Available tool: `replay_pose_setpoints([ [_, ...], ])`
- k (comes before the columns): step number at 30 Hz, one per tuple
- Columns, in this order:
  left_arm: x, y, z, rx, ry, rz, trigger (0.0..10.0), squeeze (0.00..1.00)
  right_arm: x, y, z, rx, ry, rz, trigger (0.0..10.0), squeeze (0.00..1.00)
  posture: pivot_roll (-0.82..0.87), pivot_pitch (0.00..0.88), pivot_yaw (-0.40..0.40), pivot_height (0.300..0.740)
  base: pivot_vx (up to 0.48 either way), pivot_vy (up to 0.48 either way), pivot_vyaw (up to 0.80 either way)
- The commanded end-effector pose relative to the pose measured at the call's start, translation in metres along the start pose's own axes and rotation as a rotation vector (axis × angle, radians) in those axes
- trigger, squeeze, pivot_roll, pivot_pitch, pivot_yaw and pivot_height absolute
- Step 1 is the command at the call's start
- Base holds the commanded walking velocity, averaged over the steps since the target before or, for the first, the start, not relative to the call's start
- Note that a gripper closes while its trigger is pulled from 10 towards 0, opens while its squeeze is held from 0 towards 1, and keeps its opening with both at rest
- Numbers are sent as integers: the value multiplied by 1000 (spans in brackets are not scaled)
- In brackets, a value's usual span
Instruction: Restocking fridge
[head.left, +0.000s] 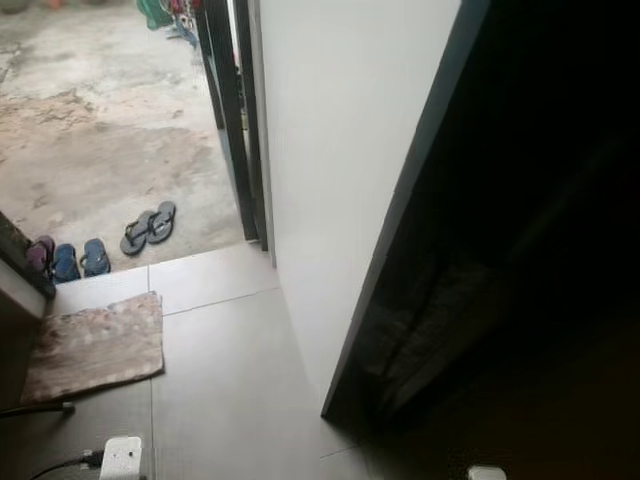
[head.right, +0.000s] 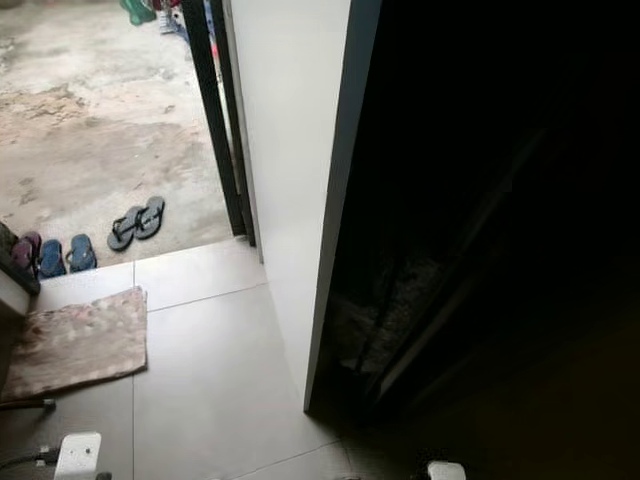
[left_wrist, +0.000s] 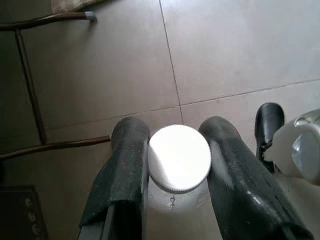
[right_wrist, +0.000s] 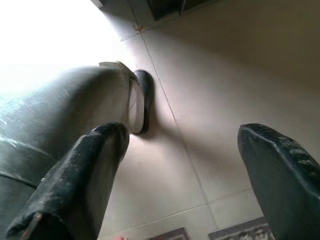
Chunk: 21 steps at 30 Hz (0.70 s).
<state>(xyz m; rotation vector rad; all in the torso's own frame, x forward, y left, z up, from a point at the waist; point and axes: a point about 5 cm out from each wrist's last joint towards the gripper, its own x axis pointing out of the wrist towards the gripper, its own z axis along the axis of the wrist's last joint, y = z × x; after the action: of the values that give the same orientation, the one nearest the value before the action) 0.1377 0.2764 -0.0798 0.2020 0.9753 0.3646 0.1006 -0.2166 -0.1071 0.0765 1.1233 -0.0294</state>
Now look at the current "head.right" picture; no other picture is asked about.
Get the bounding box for maroon shoe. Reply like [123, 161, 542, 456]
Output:
[10, 232, 42, 273]

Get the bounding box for blue sandal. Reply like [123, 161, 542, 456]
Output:
[67, 234, 99, 274]
[38, 239, 67, 280]

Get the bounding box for grey flip-flop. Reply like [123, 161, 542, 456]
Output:
[107, 206, 143, 253]
[134, 196, 167, 240]

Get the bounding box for patterned pink doormat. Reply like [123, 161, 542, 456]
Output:
[2, 286, 149, 403]

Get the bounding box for green garment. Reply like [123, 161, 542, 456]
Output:
[120, 0, 158, 26]

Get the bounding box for colourful hanging clothes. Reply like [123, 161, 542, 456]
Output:
[155, 0, 191, 37]

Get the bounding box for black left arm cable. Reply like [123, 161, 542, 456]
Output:
[0, 446, 58, 471]

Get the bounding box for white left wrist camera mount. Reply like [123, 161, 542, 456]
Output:
[55, 432, 103, 480]

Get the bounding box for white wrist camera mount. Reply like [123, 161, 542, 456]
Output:
[55, 432, 103, 480]
[426, 461, 466, 480]

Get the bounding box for black door frame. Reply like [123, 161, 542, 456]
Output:
[182, 0, 256, 246]

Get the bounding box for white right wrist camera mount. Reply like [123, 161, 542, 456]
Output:
[426, 461, 466, 480]

